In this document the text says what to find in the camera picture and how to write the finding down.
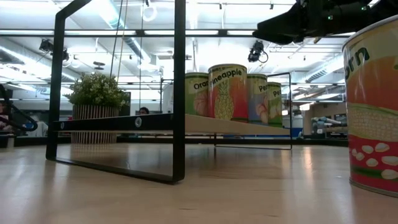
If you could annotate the background wooden table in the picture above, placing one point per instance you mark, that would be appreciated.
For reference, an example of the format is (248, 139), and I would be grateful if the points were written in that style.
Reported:
(335, 128)

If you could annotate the wooden shelf with black frame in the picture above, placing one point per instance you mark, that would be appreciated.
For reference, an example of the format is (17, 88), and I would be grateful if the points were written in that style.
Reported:
(178, 93)

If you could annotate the black ceiling-mounted device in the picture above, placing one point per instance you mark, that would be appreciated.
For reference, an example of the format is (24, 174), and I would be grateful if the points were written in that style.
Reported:
(46, 46)

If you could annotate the pineapple label tin can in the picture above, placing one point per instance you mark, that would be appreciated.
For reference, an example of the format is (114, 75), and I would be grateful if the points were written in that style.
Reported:
(228, 93)

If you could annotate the black overhead frame bar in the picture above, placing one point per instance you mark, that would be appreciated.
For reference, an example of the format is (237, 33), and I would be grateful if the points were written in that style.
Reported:
(222, 32)

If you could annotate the orange label tin can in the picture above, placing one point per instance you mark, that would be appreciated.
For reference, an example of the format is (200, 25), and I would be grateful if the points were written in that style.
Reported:
(196, 93)

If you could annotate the peach label tin can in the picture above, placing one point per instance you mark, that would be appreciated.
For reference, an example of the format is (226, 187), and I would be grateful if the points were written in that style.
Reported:
(258, 99)

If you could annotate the pear label tin can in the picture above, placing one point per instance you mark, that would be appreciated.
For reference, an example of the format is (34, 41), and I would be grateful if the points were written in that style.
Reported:
(275, 105)

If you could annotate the artificial plant in ribbed pot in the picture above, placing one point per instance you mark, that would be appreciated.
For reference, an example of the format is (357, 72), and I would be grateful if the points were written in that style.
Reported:
(96, 90)

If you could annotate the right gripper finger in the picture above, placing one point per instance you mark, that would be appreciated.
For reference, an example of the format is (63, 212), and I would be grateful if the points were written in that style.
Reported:
(286, 26)

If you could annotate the black overhead camera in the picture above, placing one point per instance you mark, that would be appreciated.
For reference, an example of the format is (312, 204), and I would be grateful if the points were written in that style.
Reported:
(256, 51)

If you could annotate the black aluminium table frame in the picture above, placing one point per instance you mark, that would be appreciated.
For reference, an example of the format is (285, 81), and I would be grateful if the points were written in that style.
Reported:
(311, 142)

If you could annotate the corn label tin can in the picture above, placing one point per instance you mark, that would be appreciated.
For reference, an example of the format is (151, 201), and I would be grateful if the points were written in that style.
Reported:
(373, 124)

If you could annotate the person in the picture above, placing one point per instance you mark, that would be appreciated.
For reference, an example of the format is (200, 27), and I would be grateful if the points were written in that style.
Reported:
(143, 110)
(3, 123)

